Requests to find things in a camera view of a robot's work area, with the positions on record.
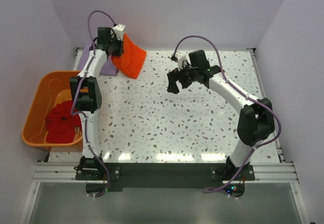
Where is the orange t-shirt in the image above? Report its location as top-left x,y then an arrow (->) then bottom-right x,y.
111,33 -> 147,79

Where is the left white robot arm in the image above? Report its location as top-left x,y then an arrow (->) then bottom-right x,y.
69,24 -> 126,180

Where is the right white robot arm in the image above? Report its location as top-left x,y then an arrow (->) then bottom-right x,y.
167,50 -> 275,178

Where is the folded lavender t-shirt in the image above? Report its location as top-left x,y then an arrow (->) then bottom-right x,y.
76,43 -> 118,76

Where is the orange plastic basket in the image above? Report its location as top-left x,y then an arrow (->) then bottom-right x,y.
21,70 -> 83,152

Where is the red t-shirt in basket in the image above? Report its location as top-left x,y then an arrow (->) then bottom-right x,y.
45,100 -> 81,144

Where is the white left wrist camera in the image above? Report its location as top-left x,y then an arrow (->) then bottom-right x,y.
112,24 -> 126,41

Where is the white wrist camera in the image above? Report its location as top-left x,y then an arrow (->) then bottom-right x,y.
177,55 -> 190,71
112,24 -> 126,41

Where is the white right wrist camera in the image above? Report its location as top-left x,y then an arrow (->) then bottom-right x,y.
177,55 -> 190,71

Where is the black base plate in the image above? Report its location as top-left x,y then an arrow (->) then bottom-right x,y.
74,159 -> 255,194

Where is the aluminium front rail frame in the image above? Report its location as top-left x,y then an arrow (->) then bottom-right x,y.
19,162 -> 310,223

